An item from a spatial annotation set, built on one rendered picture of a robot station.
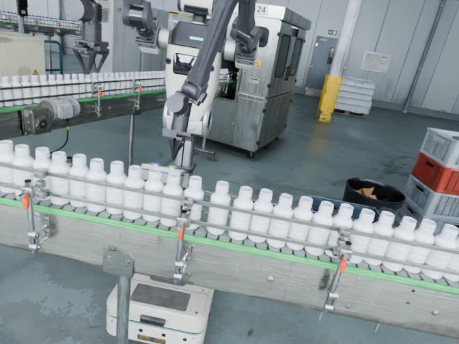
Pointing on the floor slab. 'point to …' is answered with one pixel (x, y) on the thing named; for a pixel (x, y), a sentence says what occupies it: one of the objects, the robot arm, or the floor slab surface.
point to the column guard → (328, 98)
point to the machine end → (261, 82)
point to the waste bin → (396, 197)
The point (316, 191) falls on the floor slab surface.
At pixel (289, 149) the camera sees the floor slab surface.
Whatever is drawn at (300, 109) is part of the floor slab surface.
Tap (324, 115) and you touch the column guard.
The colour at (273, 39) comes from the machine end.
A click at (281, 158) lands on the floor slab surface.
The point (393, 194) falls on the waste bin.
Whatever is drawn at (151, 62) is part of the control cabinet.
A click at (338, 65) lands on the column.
